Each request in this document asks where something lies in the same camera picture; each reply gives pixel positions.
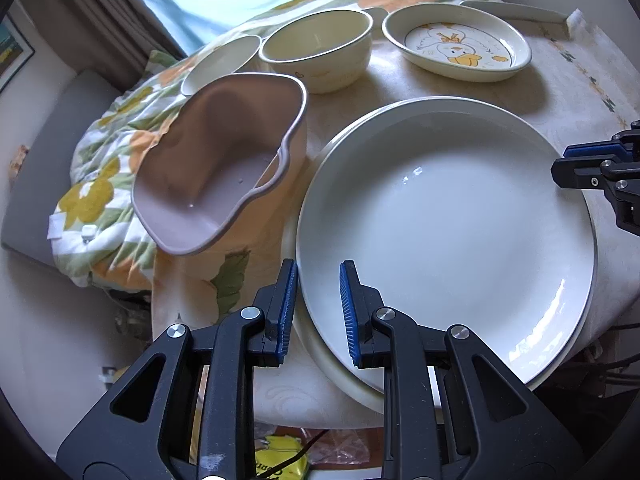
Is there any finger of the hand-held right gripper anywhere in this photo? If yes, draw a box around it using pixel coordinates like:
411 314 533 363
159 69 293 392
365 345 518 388
551 141 640 235
611 120 640 157

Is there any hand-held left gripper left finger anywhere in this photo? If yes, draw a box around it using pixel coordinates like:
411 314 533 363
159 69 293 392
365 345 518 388
55 258 301 480

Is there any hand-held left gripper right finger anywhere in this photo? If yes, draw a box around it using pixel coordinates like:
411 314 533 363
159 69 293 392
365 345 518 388
339 260 586 480

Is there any large white plate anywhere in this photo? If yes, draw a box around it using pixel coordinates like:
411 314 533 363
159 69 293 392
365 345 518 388
296 102 598 386

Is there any mauve irregular bowl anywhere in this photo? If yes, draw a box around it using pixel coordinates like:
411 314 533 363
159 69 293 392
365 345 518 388
131 73 308 257

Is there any oval duck print plate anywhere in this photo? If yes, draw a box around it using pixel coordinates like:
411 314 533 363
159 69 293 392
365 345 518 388
382 4 532 82

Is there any large cream bowl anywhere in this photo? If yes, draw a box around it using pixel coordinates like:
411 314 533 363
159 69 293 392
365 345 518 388
260 8 375 95

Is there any small ribbed cream bowl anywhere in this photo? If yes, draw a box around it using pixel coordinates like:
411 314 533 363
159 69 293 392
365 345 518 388
180 35 264 97

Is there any clear plastic wrapper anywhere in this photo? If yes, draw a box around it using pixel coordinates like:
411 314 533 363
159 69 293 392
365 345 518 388
300 430 372 467

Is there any cream patterned tablecloth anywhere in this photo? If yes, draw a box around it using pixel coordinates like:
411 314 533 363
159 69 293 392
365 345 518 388
150 0 631 431

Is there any yellow packet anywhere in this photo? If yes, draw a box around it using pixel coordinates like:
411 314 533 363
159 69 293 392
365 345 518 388
255 435 312 480

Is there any floral blanket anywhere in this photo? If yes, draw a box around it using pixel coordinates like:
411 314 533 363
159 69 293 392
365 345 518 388
47 0 496 291

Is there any brown curtain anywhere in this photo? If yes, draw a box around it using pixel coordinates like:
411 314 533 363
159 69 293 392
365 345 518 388
62 0 187 63

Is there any black cable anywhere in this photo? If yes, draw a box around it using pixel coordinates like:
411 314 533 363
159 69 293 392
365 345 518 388
260 427 332 480

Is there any framed wall picture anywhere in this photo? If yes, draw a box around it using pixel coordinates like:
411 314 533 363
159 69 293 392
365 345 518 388
0 15 36 93

